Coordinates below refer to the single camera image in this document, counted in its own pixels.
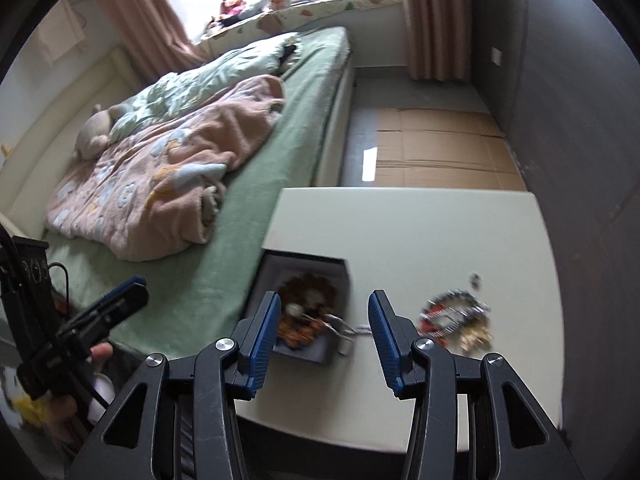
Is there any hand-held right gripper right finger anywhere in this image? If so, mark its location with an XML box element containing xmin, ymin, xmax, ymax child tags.
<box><xmin>367</xmin><ymin>289</ymin><xmax>586</xmax><ymax>480</ymax></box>

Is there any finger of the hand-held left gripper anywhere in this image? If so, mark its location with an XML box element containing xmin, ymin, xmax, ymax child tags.
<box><xmin>55</xmin><ymin>275</ymin><xmax>150</xmax><ymax>343</ymax></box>

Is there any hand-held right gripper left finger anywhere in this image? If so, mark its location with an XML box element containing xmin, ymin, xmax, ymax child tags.
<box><xmin>70</xmin><ymin>291</ymin><xmax>283</xmax><ymax>480</ymax></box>

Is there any silver chain necklace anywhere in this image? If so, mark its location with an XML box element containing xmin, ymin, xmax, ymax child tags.
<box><xmin>322</xmin><ymin>311</ymin><xmax>375</xmax><ymax>357</ymax></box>

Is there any dark grey jewelry box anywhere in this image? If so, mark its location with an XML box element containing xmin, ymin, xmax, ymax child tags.
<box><xmin>256</xmin><ymin>249</ymin><xmax>352</xmax><ymax>365</ymax></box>

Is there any orange beaded bracelet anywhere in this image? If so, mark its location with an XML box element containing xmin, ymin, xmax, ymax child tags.
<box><xmin>274</xmin><ymin>272</ymin><xmax>340</xmax><ymax>352</ymax></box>

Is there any pile of mixed jewelry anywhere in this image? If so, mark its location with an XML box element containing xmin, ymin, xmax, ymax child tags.
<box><xmin>416</xmin><ymin>287</ymin><xmax>495</xmax><ymax>359</ymax></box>

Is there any pink fleece blanket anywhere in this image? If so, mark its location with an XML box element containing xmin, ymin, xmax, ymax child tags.
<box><xmin>44</xmin><ymin>75</ymin><xmax>287</xmax><ymax>262</ymax></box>

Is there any beige plush toy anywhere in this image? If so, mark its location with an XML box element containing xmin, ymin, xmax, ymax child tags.
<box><xmin>73</xmin><ymin>103</ymin><xmax>132</xmax><ymax>161</ymax></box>

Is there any bed with green sheet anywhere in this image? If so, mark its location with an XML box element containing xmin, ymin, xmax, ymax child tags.
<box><xmin>0</xmin><ymin>25</ymin><xmax>357</xmax><ymax>361</ymax></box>

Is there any flattened cardboard sheet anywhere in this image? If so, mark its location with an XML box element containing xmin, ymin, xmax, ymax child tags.
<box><xmin>372</xmin><ymin>106</ymin><xmax>529</xmax><ymax>192</ymax></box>

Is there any light green duvet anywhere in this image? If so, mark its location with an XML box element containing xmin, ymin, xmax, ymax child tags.
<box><xmin>106</xmin><ymin>32</ymin><xmax>302</xmax><ymax>144</ymax></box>

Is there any hanging beige towel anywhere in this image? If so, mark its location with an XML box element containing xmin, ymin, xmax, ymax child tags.
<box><xmin>37</xmin><ymin>0</ymin><xmax>89</xmax><ymax>64</ymax></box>

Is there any pink curtain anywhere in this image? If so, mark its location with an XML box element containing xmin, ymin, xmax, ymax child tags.
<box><xmin>396</xmin><ymin>0</ymin><xmax>474</xmax><ymax>84</ymax></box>
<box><xmin>91</xmin><ymin>0</ymin><xmax>202</xmax><ymax>86</ymax></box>

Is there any printed window seat cushion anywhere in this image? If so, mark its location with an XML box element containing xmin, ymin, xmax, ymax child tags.
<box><xmin>192</xmin><ymin>0</ymin><xmax>404</xmax><ymax>59</ymax></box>

